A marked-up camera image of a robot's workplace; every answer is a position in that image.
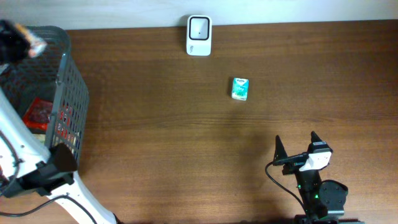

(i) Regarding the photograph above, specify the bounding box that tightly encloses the red snack bag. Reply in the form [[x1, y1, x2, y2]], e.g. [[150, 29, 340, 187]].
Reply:
[[22, 97, 53, 131]]

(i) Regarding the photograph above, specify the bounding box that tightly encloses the teal tissue pack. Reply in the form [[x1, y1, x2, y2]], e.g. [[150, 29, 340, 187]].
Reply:
[[231, 78, 249, 101]]

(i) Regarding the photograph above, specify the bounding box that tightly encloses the orange tissue pack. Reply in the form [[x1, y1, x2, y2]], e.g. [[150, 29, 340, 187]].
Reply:
[[14, 23, 47, 58]]

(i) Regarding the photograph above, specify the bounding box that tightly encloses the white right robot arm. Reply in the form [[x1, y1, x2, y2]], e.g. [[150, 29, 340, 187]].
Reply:
[[265, 131, 360, 224]]

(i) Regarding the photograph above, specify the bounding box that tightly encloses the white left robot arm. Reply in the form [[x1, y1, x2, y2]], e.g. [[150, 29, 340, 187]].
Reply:
[[1, 20, 118, 223]]

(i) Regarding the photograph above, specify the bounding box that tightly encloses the grey plastic basket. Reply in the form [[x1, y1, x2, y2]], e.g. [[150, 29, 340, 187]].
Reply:
[[1, 26, 90, 160]]

